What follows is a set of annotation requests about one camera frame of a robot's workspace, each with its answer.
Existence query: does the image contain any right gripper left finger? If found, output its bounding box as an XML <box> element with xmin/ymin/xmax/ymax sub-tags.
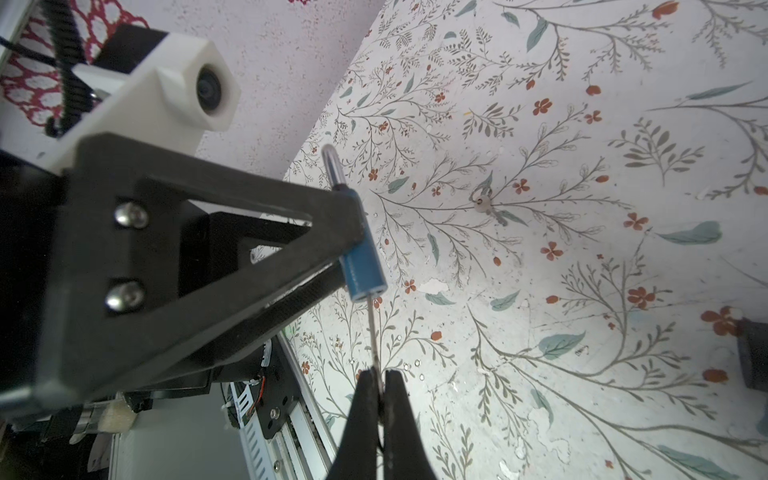
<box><xmin>326</xmin><ymin>368</ymin><xmax>382</xmax><ymax>480</ymax></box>

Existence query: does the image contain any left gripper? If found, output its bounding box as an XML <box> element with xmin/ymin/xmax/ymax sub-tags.
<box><xmin>1</xmin><ymin>151</ymin><xmax>364</xmax><ymax>420</ymax></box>

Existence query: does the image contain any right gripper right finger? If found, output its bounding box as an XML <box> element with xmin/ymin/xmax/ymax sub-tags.
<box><xmin>382</xmin><ymin>370</ymin><xmax>436</xmax><ymax>480</ymax></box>

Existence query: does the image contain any blue padlock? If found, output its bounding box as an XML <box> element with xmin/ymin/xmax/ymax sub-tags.
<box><xmin>320</xmin><ymin>143</ymin><xmax>389</xmax><ymax>302</ymax></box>

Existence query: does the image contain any silver key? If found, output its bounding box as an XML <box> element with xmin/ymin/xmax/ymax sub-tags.
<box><xmin>366</xmin><ymin>295</ymin><xmax>384</xmax><ymax>400</ymax></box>
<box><xmin>470</xmin><ymin>186</ymin><xmax>508</xmax><ymax>227</ymax></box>

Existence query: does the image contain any silver key on table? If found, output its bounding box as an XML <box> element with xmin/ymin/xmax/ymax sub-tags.
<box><xmin>470</xmin><ymin>186</ymin><xmax>508</xmax><ymax>227</ymax></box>

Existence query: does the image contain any black padlock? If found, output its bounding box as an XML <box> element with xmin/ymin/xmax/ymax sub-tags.
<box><xmin>737</xmin><ymin>319</ymin><xmax>768</xmax><ymax>392</ymax></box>

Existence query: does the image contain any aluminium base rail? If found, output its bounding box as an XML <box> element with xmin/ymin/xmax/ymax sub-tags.
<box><xmin>227</xmin><ymin>333</ymin><xmax>337</xmax><ymax>479</ymax></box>

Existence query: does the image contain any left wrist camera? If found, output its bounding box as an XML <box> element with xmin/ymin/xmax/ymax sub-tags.
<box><xmin>1</xmin><ymin>25</ymin><xmax>240</xmax><ymax>187</ymax></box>

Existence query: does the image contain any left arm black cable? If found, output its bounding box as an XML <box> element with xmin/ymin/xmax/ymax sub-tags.
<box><xmin>0</xmin><ymin>0</ymin><xmax>97</xmax><ymax>136</ymax></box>

